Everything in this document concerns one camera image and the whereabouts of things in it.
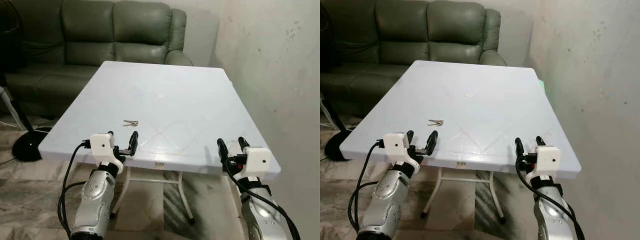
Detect black standing fan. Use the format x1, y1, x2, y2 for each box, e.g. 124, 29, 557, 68
0, 0, 53, 162
320, 4, 359, 162

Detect white metal stand leg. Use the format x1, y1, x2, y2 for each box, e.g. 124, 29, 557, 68
320, 96, 334, 130
0, 86, 24, 132

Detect white folding table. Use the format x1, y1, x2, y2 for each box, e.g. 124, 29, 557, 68
340, 60, 582, 224
38, 61, 282, 224

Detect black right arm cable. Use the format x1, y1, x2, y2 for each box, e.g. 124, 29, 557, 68
223, 158, 301, 240
516, 157, 586, 240

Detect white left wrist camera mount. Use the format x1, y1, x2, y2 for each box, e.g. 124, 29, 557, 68
89, 133, 126, 166
382, 132, 423, 169

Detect green leather sofa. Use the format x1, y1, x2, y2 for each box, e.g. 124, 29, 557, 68
320, 0, 507, 119
0, 0, 194, 120

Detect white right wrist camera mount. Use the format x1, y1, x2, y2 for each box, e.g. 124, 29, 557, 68
534, 145, 562, 179
243, 147, 272, 177

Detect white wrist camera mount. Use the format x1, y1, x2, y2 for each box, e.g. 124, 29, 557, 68
534, 145, 562, 179
243, 147, 272, 177
382, 132, 423, 169
89, 133, 126, 166

